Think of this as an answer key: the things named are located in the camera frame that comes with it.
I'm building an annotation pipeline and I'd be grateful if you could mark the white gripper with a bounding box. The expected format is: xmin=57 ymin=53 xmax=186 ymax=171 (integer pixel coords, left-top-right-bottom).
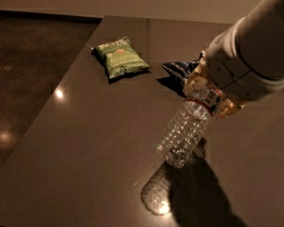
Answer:
xmin=183 ymin=16 xmax=284 ymax=118

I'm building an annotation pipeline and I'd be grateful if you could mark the clear plastic water bottle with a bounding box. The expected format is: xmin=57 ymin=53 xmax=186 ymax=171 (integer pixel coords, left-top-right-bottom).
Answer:
xmin=152 ymin=88 xmax=222 ymax=168

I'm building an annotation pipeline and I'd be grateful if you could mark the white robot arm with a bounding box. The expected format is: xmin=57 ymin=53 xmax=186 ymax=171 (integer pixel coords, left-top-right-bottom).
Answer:
xmin=184 ymin=0 xmax=284 ymax=116

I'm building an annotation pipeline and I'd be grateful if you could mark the blue crumpled chip bag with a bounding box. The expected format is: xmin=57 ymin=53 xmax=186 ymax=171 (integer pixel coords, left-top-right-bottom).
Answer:
xmin=161 ymin=54 xmax=203 ymax=85

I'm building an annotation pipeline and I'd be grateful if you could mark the green chip bag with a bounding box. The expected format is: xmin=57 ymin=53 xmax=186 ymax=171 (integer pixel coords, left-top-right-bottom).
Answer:
xmin=91 ymin=37 xmax=151 ymax=79

